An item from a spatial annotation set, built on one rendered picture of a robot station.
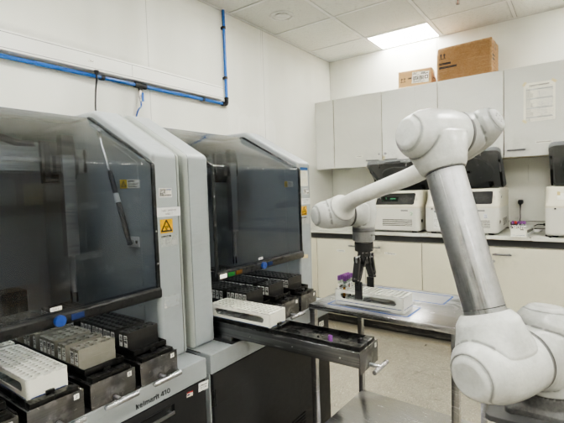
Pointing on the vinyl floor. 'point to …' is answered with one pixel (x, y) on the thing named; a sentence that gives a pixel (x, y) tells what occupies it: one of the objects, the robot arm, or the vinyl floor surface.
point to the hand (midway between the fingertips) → (364, 290)
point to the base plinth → (392, 327)
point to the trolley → (407, 414)
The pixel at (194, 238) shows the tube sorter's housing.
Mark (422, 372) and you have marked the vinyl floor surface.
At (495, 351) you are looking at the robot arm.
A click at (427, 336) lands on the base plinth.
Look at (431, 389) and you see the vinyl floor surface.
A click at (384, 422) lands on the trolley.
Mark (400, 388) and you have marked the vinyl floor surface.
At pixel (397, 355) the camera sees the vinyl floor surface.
